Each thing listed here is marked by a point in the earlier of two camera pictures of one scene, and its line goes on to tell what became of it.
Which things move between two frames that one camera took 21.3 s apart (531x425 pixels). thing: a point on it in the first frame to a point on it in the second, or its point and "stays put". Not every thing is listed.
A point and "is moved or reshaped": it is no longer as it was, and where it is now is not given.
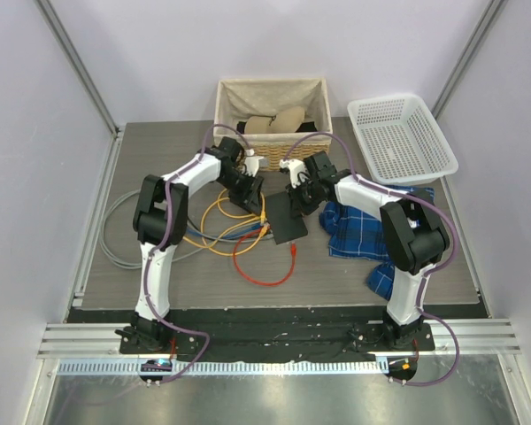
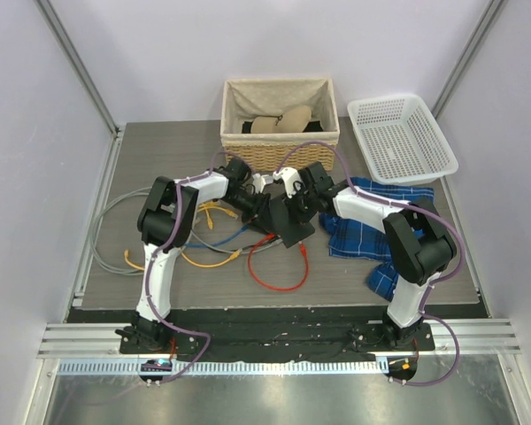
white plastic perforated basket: [398, 142] stays put
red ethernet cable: [293, 247] to [307, 267]
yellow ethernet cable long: [261, 215] is moved or reshaped
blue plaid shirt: [357, 234] stays put
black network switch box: [284, 225] is moved or reshaped
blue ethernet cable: [225, 236] is moved or reshaped
